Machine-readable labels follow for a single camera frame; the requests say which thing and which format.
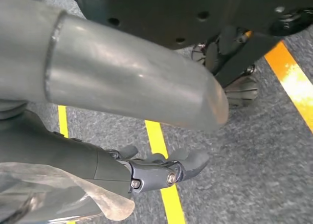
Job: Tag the black robot lower leg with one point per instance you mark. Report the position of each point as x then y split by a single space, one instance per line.
244 57

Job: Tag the black robot plate with holes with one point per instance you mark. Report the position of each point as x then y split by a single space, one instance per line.
158 8

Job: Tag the pale translucent plastic cover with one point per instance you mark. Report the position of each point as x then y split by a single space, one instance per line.
110 206

